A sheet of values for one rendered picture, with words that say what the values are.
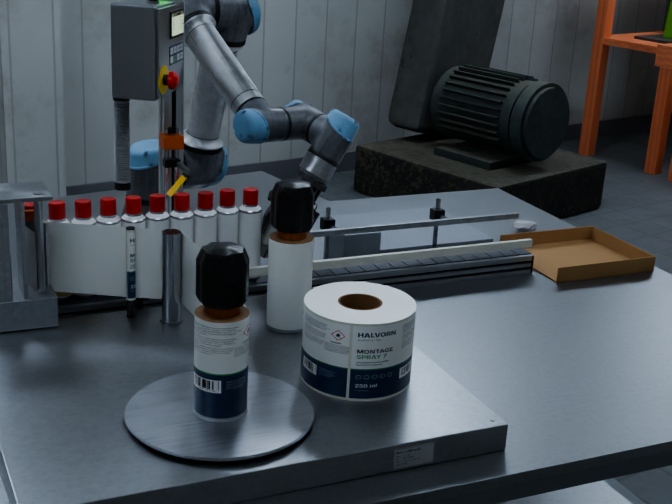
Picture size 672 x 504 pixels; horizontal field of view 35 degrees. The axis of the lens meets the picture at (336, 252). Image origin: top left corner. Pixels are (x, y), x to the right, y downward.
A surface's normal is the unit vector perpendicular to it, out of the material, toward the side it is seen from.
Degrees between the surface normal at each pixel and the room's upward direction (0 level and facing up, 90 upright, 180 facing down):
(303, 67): 90
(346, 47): 90
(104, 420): 0
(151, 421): 0
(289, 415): 0
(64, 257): 90
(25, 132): 90
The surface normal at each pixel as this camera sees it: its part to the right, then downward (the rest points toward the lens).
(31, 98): 0.58, 0.29
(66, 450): 0.05, -0.94
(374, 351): 0.28, 0.33
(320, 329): -0.72, 0.19
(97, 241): -0.07, 0.32
